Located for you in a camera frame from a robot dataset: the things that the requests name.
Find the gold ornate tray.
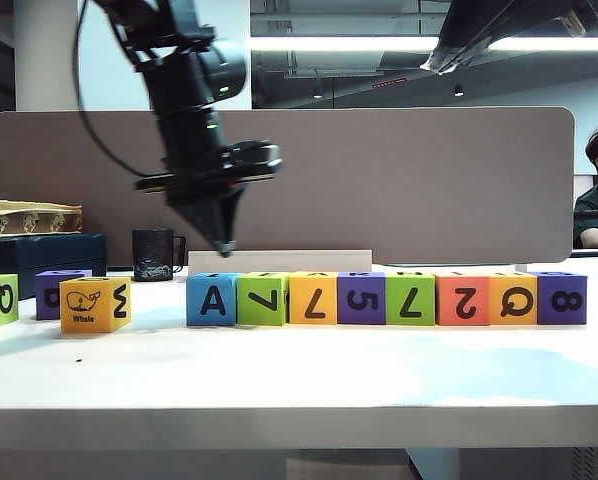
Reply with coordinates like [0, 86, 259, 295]
[0, 199, 85, 237]

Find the grey vented cabinet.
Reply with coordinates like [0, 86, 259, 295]
[458, 447, 598, 480]

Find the purple giraffe 5 block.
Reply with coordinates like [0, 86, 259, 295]
[337, 271, 388, 325]

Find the red 2 block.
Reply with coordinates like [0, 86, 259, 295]
[434, 273, 491, 327]

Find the purple O B block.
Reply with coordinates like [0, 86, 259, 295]
[35, 269, 93, 322]

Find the yellow whale W block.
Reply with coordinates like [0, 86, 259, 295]
[59, 277, 133, 335]

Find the green J 7 block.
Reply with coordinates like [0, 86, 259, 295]
[385, 272, 438, 327]

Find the dark blue box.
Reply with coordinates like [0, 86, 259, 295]
[0, 233, 108, 301]

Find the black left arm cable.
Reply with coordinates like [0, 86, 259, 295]
[73, 0, 173, 180]

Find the grey-brown desk divider panel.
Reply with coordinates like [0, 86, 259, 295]
[0, 106, 576, 266]

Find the person in green shirt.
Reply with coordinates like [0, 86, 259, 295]
[573, 124, 598, 250]

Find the yellow Q block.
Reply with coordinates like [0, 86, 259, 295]
[488, 273, 539, 326]

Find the black mug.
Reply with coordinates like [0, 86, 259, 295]
[131, 228, 188, 283]

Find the white table leg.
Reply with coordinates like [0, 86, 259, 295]
[406, 447, 461, 480]

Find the blue A letter block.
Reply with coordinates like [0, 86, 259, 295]
[186, 272, 241, 327]

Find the green duck D block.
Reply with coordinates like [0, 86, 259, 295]
[236, 272, 291, 327]

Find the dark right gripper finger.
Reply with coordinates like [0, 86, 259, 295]
[419, 0, 525, 75]
[438, 0, 575, 75]

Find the ceiling light strip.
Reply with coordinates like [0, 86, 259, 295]
[250, 35, 598, 52]

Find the yellow 7 E block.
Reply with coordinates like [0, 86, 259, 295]
[288, 271, 340, 325]

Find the beige cable rail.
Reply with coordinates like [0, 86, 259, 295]
[187, 249, 373, 276]

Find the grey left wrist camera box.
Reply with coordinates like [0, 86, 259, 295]
[223, 141, 282, 169]

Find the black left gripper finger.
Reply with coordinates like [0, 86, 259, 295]
[220, 182, 250, 259]
[171, 194, 228, 256]

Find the purple 8 block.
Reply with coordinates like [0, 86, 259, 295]
[532, 272, 589, 326]

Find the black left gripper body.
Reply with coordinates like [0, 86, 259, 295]
[134, 142, 284, 207]

